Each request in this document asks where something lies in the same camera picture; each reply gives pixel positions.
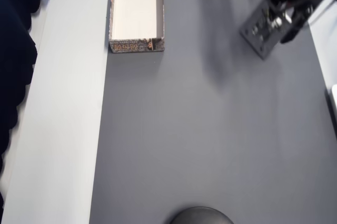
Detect dark blue curtain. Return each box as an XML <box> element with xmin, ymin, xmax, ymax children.
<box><xmin>0</xmin><ymin>0</ymin><xmax>57</xmax><ymax>203</ymax></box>

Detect bark-patterned cardboard box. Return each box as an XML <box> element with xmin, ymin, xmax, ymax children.
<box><xmin>108</xmin><ymin>0</ymin><xmax>166</xmax><ymax>54</ymax></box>

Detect black round stand base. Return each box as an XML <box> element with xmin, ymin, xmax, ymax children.
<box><xmin>168</xmin><ymin>206</ymin><xmax>235</xmax><ymax>224</ymax></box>

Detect grey table mat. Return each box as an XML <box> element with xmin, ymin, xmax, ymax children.
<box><xmin>88</xmin><ymin>0</ymin><xmax>337</xmax><ymax>224</ymax></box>

